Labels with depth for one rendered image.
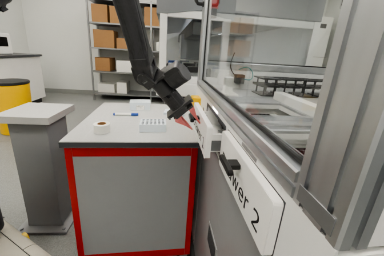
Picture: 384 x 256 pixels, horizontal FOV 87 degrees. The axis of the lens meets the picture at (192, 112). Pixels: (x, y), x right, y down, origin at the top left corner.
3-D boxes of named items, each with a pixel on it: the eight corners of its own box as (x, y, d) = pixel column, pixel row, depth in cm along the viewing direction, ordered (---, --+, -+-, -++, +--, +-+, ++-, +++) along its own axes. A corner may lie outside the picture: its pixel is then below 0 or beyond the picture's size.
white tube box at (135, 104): (130, 110, 125) (129, 102, 123) (130, 106, 133) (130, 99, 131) (150, 110, 128) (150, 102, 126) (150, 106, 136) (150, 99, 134)
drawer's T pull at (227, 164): (227, 177, 41) (228, 171, 40) (218, 158, 48) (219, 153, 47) (244, 177, 41) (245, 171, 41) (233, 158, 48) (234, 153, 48)
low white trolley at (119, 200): (77, 278, 102) (58, 141, 80) (110, 194, 161) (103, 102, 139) (191, 268, 110) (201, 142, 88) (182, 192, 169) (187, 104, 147)
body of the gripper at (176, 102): (195, 102, 65) (180, 85, 63) (170, 122, 66) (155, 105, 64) (192, 98, 72) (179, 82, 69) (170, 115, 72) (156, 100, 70)
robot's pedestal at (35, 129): (14, 235, 122) (-15, 116, 100) (45, 199, 151) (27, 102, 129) (66, 234, 125) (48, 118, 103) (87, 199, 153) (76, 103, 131)
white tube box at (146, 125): (139, 132, 94) (139, 124, 93) (140, 126, 102) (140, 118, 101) (166, 132, 96) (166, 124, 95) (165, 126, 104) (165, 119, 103)
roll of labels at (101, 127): (112, 128, 95) (112, 121, 94) (107, 135, 89) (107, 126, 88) (97, 128, 95) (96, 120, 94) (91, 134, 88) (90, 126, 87)
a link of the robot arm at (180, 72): (141, 63, 65) (134, 79, 59) (166, 42, 60) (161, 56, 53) (167, 86, 71) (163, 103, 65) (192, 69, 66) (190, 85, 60)
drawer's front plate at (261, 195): (262, 258, 33) (274, 203, 30) (218, 163, 61) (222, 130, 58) (271, 257, 33) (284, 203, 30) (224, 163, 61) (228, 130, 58)
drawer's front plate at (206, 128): (204, 159, 63) (207, 126, 59) (192, 126, 90) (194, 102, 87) (210, 159, 63) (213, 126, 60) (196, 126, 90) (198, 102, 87)
